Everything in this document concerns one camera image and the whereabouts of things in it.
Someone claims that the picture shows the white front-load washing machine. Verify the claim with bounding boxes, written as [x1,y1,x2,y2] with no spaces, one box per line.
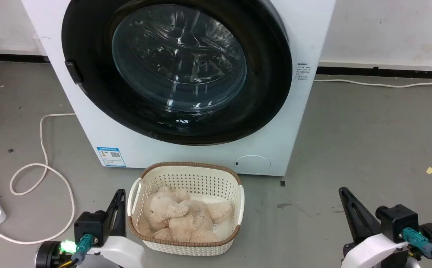
[22,0,336,176]

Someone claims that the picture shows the round white filter cover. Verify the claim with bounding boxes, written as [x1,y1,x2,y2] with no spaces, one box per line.
[234,155,271,174]

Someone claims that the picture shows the round black glass washer door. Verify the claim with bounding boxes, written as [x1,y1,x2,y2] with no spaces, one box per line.
[61,0,293,146]

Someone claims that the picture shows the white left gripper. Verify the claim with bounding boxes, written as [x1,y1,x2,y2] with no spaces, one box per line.
[35,189,145,268]

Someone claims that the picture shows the teal-plug right gripper cable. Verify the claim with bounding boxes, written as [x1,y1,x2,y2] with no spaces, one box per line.
[403,228,432,268]

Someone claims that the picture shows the small printed warning sticker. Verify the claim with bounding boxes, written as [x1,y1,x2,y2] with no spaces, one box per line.
[295,63,310,81]

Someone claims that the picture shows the thin white floor cable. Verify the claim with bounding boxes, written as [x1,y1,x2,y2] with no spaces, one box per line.
[314,74,432,89]

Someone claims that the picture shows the white looped power cable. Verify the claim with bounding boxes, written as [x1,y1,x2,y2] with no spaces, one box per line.
[0,113,76,245]

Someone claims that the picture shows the teal-plug gripper cable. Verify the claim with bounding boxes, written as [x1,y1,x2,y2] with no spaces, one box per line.
[403,228,432,268]
[58,234,94,268]

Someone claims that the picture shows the black plastic handle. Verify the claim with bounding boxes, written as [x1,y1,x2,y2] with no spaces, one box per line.
[65,61,83,84]

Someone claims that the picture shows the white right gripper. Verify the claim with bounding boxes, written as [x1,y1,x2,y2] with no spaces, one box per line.
[338,187,432,268]

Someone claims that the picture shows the cream perforated laundry basket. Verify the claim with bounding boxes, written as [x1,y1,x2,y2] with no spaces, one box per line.
[127,162,245,256]

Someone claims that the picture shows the black wall baseboard strip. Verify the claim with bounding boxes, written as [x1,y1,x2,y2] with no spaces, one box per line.
[316,66,432,79]
[0,53,51,64]

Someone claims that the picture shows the beige plush teddy bear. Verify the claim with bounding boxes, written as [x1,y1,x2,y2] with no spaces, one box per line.
[138,186,234,243]

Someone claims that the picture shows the teal-plug left gripper cable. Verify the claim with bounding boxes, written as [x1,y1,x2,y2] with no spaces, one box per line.
[58,234,94,268]

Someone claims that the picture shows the blue energy label sticker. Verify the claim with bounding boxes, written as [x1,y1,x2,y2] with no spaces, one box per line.
[96,147,126,167]

